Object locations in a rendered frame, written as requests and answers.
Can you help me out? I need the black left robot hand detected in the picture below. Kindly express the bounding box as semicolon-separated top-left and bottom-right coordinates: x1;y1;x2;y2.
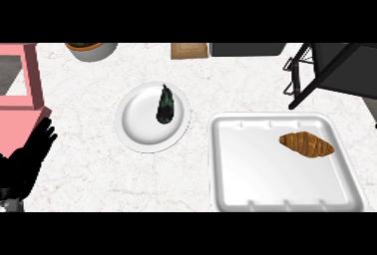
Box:
0;117;59;202

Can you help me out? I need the white rectangular tray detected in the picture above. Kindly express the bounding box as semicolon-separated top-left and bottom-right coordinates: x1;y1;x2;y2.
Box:
207;112;366;213

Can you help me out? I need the brown sweet potato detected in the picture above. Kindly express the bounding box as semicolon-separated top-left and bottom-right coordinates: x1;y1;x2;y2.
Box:
278;130;335;159

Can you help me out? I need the pink open cabinet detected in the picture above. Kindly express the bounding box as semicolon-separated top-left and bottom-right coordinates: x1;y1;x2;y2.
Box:
0;43;53;159

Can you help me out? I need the white oval plate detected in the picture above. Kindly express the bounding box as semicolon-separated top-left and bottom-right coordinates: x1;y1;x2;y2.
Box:
114;81;191;154

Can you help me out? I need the dark green eggplant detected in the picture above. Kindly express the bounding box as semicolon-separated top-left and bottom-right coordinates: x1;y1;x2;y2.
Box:
155;84;177;126

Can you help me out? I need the grey pot with orange rim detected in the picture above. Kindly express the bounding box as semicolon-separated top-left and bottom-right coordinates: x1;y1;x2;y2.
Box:
63;43;120;63

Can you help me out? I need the brown cardboard box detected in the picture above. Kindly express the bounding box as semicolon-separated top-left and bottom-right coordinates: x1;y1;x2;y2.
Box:
170;43;210;61

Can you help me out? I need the dark grey rectangular appliance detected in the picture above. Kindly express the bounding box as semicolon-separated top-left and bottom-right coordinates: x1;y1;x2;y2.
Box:
208;43;287;58

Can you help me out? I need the black tiered wire shelf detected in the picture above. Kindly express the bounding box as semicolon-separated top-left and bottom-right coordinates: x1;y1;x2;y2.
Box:
281;43;377;129

